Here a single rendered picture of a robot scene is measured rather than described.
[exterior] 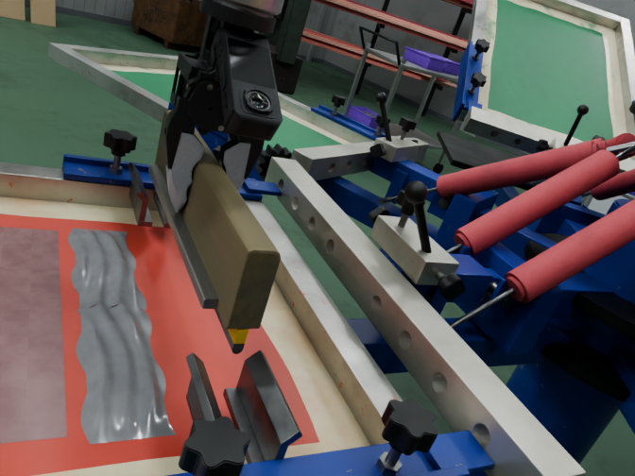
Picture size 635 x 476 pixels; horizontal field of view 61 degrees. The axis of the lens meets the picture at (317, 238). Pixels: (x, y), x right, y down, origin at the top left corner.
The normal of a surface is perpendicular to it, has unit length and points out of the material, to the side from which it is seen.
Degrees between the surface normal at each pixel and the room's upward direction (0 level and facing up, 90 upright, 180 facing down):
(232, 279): 90
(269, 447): 90
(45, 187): 90
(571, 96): 32
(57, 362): 0
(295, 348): 0
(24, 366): 0
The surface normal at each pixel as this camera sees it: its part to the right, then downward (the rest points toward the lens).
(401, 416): 0.30, -0.86
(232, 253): -0.87, -0.07
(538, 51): 0.20, -0.52
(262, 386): -0.41, -0.66
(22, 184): 0.40, 0.50
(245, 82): 0.45, -0.51
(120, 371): -0.23, -0.78
